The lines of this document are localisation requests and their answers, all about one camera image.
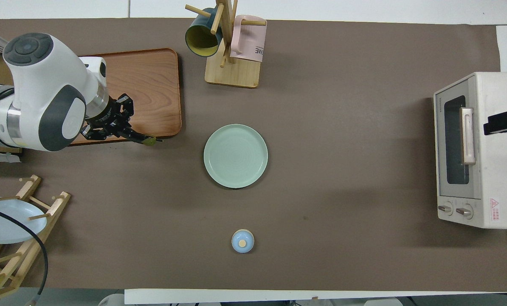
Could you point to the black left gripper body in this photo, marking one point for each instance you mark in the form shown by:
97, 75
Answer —
109, 117

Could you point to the pale green plate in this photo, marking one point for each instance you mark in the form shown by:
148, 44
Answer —
235, 156

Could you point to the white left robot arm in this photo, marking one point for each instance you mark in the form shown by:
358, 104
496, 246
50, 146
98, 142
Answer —
45, 85

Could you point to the white toaster oven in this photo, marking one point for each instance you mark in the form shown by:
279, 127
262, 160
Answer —
504, 170

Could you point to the oven control knob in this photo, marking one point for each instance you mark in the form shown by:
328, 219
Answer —
464, 211
445, 209

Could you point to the wooden serving tray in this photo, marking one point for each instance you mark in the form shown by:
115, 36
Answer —
151, 85

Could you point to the wooden dish rack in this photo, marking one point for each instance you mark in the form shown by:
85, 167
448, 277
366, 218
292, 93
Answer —
56, 208

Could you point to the wooden mug tree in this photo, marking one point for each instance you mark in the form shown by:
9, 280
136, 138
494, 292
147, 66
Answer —
232, 74

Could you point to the dark blue mug yellow inside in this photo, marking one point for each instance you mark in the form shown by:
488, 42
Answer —
200, 40

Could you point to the pink mug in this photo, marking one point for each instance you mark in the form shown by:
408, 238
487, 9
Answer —
249, 42

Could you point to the blue bell with wooden knob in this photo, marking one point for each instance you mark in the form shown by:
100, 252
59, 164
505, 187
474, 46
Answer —
242, 242

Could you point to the light blue plate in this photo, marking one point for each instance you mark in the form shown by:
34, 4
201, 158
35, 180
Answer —
3, 231

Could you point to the brown table mat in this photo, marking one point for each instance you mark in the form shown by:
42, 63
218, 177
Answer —
321, 148

